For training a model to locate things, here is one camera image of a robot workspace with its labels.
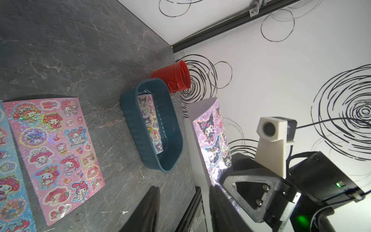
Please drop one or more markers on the purple holographic Kuromi sheet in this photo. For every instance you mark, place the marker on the purple holographic Kuromi sheet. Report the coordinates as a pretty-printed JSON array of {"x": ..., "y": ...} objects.
[{"x": 211, "y": 139}]

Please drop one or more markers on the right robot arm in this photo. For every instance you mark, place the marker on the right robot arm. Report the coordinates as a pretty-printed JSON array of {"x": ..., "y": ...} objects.
[{"x": 314, "y": 188}]

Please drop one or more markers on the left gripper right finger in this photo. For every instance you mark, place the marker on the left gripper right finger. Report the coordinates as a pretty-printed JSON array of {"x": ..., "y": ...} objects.
[{"x": 224, "y": 216}]

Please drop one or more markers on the dark teal storage box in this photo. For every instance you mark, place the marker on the dark teal storage box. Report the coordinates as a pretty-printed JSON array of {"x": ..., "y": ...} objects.
[{"x": 169, "y": 128}]

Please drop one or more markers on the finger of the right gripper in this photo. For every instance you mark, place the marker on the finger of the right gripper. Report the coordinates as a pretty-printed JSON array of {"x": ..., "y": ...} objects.
[{"x": 255, "y": 192}]

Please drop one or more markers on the red cup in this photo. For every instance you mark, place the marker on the red cup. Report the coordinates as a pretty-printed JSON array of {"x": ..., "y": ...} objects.
[{"x": 176, "y": 77}]

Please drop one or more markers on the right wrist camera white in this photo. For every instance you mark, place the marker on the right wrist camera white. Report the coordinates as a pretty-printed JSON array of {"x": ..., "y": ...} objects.
[{"x": 275, "y": 135}]

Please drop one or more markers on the yellow pink sticker sheet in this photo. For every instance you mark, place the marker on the yellow pink sticker sheet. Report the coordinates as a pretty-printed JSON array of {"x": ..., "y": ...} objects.
[{"x": 148, "y": 111}]

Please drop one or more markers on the pink My Melody sticker sheet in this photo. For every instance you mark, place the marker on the pink My Melody sticker sheet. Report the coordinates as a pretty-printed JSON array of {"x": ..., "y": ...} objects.
[{"x": 55, "y": 145}]

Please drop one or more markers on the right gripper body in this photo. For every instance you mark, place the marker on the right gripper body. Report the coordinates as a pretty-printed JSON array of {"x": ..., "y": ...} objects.
[{"x": 288, "y": 194}]

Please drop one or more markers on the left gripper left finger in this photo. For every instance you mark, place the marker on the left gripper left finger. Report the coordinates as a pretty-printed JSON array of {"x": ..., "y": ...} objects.
[{"x": 145, "y": 216}]

